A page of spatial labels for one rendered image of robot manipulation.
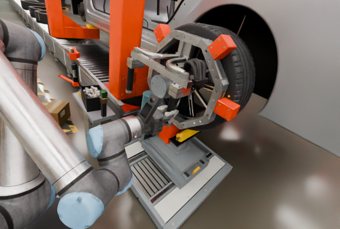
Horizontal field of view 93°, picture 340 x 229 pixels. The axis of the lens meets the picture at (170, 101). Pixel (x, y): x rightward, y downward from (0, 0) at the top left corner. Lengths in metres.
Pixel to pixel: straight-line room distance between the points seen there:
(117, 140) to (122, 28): 0.77
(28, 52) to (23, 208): 0.54
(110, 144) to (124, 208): 0.85
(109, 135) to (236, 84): 0.61
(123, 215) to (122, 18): 1.25
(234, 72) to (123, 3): 0.74
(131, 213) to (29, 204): 0.67
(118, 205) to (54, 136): 0.95
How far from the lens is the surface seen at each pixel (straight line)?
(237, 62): 0.85
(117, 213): 1.34
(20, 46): 0.74
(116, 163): 0.56
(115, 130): 0.55
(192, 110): 1.05
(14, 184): 0.83
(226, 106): 0.79
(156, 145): 1.39
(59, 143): 0.49
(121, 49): 1.17
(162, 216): 1.26
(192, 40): 0.86
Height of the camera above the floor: 1.21
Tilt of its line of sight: 29 degrees down
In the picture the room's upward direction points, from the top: 13 degrees clockwise
